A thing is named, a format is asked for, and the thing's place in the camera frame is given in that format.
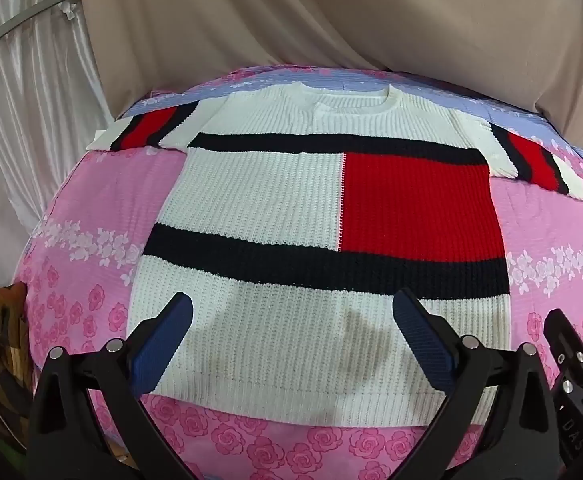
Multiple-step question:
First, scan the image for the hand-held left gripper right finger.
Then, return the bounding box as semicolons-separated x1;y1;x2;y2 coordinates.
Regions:
393;288;572;480

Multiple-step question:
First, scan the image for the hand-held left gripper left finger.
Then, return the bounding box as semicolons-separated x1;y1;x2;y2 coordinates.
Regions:
29;291;195;480

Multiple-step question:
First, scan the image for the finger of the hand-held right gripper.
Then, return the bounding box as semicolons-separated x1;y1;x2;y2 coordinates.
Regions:
543;308;583;397

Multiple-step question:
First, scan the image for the white red black knit sweater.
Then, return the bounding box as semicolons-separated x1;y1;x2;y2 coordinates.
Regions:
86;81;583;428

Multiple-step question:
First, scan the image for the pink floral bedsheet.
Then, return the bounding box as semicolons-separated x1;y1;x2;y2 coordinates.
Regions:
14;62;583;480

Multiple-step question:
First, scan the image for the brown wooden furniture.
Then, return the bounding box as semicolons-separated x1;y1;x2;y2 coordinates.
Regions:
0;282;37;456

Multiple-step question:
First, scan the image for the white satin curtain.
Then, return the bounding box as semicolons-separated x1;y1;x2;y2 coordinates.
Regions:
0;0;117;311

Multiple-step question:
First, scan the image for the beige backdrop cloth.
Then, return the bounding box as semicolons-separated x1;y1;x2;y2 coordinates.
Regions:
79;0;583;161

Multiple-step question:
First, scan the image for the grey metal pole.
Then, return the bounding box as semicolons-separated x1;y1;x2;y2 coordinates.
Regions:
0;0;80;53

